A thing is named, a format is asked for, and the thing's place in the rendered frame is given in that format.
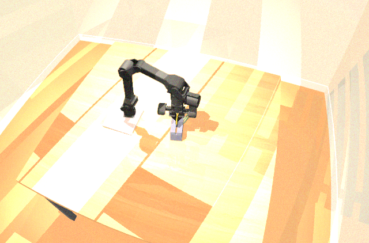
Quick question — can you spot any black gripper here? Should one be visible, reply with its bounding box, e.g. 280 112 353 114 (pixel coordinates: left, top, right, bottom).
157 102 197 122

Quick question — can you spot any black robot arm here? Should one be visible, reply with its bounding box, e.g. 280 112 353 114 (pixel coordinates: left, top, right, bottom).
118 59 201 118

